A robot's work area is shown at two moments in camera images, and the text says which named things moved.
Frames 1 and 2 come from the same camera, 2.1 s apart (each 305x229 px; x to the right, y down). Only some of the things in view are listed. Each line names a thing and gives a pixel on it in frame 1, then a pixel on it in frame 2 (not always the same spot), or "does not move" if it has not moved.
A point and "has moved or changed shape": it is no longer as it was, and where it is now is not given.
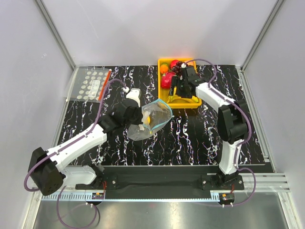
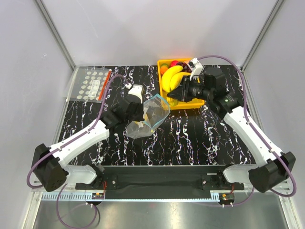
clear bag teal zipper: x=154 y=114 has moved or changed shape
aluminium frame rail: x=252 y=183 does not move
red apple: x=173 y=63 does not move
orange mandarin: x=164 y=68 does not move
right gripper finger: x=174 y=83 → x=178 y=93
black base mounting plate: x=128 y=177 does not move
